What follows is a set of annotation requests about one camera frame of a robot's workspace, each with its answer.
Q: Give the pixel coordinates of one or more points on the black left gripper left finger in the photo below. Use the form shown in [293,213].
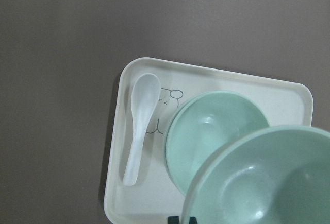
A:
[173,220]

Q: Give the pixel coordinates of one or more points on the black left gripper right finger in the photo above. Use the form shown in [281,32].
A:
[192,220]

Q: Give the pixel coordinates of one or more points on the green bowl robot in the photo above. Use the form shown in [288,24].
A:
[201,126]
[275,175]

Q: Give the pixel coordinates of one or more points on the cream rabbit serving tray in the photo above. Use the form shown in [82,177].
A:
[154,197]

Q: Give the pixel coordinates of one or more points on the white ceramic spoon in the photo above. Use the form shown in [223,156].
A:
[144,98]

